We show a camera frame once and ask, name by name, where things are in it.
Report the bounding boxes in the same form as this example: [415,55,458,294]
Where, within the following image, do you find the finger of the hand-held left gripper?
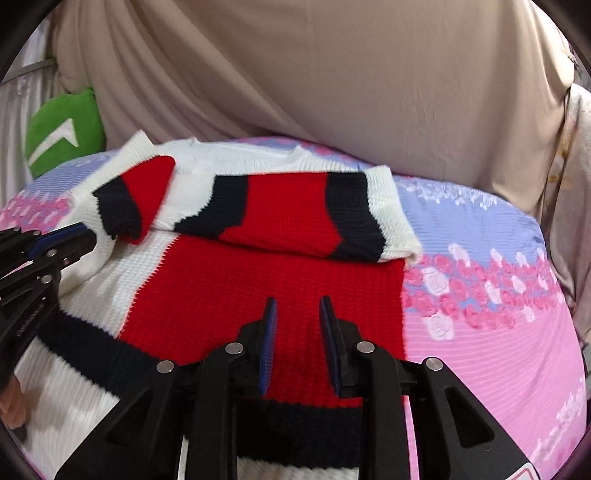
[0,223,89,260]
[0,229,99,298]

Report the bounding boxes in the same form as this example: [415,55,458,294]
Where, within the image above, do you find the beige draped cloth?
[51,0,577,227]

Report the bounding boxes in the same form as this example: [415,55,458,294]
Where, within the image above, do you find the green plush toy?
[25,88,107,178]

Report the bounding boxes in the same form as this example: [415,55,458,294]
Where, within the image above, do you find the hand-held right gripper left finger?
[54,296,279,480]

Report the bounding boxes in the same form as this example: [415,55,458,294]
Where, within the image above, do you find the silver grey curtain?
[0,18,63,204]

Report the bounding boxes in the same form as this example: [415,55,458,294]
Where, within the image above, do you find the person's left hand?
[0,379,30,430]

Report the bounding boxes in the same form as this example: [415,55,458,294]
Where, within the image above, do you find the beige floral curtain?
[540,28,591,352]

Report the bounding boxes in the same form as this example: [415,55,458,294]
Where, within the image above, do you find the red white navy knit sweater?
[14,130,422,480]

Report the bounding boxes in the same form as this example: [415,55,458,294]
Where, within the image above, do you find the pink floral bed sheet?
[0,134,588,480]

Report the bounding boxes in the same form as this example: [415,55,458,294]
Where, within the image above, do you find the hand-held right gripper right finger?
[320,295,541,480]

